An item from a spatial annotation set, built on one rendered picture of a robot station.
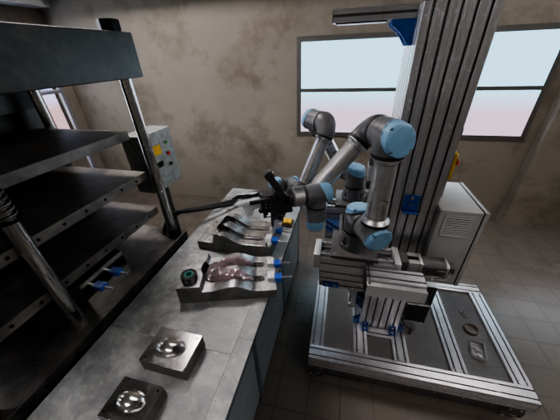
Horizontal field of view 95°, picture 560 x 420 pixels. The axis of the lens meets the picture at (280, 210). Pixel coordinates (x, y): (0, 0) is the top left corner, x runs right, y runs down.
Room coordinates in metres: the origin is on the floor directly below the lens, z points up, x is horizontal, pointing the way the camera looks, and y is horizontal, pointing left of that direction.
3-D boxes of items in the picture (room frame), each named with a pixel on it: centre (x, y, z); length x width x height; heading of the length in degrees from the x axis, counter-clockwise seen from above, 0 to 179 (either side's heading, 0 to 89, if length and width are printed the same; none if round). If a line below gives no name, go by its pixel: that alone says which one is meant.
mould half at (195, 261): (1.03, 0.29, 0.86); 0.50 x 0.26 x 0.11; 92
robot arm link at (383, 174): (0.90, -0.40, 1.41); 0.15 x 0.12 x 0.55; 12
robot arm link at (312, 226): (0.86, -0.14, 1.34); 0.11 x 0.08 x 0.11; 12
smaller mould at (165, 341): (0.62, 0.47, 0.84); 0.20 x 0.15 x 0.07; 75
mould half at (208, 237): (1.40, 0.28, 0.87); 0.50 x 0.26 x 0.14; 75
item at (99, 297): (1.09, 1.19, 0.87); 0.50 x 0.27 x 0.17; 75
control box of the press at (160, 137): (1.79, 0.89, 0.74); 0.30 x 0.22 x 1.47; 165
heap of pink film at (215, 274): (1.04, 0.29, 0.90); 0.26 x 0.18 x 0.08; 92
